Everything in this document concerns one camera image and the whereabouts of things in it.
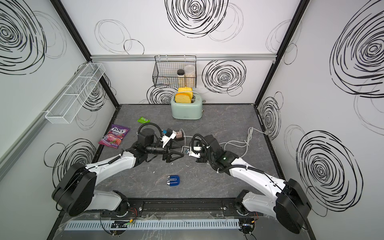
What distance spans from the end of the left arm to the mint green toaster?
385 millimetres

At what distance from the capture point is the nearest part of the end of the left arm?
655mm

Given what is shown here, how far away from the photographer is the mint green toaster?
104 cm
